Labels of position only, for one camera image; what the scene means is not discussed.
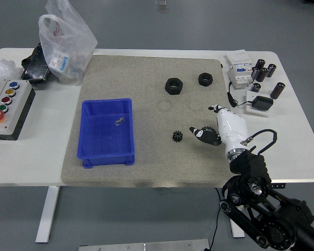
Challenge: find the white table leg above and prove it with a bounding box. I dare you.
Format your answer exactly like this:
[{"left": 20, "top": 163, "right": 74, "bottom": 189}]
[
  {"left": 35, "top": 186, "right": 60, "bottom": 244},
  {"left": 229, "top": 218, "right": 246, "bottom": 238}
]

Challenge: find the white flat block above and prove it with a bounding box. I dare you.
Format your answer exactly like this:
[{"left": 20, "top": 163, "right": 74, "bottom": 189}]
[{"left": 244, "top": 90, "right": 274, "bottom": 118}]

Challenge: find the black pouch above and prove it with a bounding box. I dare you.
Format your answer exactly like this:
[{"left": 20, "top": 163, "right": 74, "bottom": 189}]
[{"left": 20, "top": 42, "right": 52, "bottom": 84}]

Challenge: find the large black hex nut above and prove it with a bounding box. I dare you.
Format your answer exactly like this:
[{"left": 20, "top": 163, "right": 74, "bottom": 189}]
[{"left": 165, "top": 77, "right": 184, "bottom": 96}]

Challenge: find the crumpled clear plastic wrap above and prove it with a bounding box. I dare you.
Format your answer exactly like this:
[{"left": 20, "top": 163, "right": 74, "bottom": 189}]
[{"left": 0, "top": 59, "right": 18, "bottom": 81}]

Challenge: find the black floor cable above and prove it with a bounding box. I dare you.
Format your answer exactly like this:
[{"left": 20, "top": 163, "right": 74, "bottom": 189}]
[{"left": 207, "top": 187, "right": 223, "bottom": 251}]

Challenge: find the blue plastic box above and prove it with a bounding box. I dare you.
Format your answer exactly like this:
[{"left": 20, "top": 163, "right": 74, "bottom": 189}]
[{"left": 76, "top": 98, "right": 136, "bottom": 169}]

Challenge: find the black adapter cord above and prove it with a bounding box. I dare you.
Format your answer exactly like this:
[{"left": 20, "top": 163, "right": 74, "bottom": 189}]
[{"left": 226, "top": 81, "right": 254, "bottom": 108}]

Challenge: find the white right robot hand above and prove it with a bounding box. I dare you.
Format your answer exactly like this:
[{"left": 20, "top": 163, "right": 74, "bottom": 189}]
[{"left": 189, "top": 104, "right": 249, "bottom": 155}]

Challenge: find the small black hex nut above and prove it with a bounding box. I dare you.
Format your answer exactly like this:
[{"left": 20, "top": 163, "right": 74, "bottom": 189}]
[{"left": 197, "top": 72, "right": 214, "bottom": 87}]

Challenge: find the small black gear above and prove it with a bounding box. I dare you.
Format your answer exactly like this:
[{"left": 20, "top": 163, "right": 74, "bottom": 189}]
[{"left": 171, "top": 130, "right": 184, "bottom": 143}]

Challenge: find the grey button control box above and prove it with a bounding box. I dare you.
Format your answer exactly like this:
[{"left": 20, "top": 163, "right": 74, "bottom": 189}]
[{"left": 0, "top": 79, "right": 36, "bottom": 141}]

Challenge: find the white circuit breaker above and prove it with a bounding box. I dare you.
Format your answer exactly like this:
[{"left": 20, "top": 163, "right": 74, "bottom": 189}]
[{"left": 226, "top": 49, "right": 254, "bottom": 91}]

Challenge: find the clear plastic bag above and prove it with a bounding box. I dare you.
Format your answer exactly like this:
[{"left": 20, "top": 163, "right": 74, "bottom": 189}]
[{"left": 38, "top": 0, "right": 98, "bottom": 86}]

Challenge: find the black power adapter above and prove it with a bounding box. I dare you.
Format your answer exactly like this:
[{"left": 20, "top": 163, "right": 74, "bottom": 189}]
[{"left": 251, "top": 96, "right": 274, "bottom": 110}]

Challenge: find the white and blue carton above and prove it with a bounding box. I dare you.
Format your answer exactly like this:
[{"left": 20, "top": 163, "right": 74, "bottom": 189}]
[{"left": 49, "top": 51, "right": 70, "bottom": 73}]

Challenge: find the grey-brown mat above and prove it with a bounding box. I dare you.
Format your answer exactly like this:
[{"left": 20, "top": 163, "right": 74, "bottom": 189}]
[{"left": 60, "top": 54, "right": 246, "bottom": 188}]

